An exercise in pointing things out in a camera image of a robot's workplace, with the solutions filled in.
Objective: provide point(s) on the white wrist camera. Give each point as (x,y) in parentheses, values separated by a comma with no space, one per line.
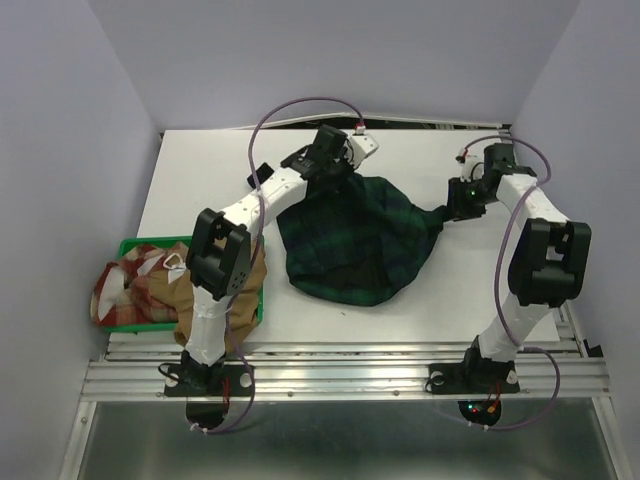
(359,147)
(472,167)

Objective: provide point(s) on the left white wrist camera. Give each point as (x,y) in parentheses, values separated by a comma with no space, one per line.
(359,147)

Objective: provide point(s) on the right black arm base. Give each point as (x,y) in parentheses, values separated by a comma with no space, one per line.
(459,379)

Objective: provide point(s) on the aluminium frame rail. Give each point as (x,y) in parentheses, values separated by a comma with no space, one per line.
(310,351)

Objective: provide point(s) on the red white plaid skirt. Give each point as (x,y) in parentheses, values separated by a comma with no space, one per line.
(130,290)

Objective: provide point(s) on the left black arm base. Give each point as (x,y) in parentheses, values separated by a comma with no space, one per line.
(229,380)

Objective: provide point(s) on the dark green plaid skirt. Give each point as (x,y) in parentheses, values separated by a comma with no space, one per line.
(359,245)

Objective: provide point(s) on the tan brown skirt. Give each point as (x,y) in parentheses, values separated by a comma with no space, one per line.
(215,332)

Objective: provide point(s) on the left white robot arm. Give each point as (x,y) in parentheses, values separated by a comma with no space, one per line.
(225,243)

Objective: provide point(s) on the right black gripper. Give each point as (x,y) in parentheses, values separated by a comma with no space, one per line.
(456,209)

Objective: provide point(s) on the green plastic tray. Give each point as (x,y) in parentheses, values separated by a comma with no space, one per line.
(150,242)

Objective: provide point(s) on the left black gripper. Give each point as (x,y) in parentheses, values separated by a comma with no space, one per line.
(347,168)

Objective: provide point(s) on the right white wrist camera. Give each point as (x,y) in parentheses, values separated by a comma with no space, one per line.
(472,167)

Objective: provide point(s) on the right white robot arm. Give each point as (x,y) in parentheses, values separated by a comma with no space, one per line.
(541,263)

